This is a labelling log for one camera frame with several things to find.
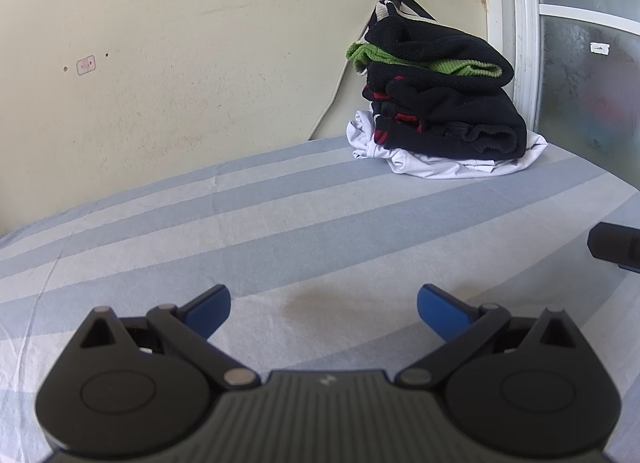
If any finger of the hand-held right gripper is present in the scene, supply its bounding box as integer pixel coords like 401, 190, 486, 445
587, 223, 640, 273

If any striped blue bed sheet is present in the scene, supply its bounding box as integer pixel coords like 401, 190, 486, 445
0, 136, 640, 463

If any navy and green knit sweater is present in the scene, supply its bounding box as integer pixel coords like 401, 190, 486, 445
346, 17, 516, 94

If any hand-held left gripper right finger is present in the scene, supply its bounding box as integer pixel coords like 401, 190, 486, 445
395, 284, 583, 390

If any grey charger cable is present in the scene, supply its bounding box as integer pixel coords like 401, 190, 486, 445
307, 3, 401, 141

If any white frosted glass door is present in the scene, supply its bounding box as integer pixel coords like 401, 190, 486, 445
477, 0, 640, 184

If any black and red garment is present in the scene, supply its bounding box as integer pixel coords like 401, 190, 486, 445
362, 74, 528, 161

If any white garment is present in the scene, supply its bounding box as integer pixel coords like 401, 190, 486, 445
346, 110, 549, 179

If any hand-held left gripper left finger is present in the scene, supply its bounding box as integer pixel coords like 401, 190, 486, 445
77, 284, 262, 390

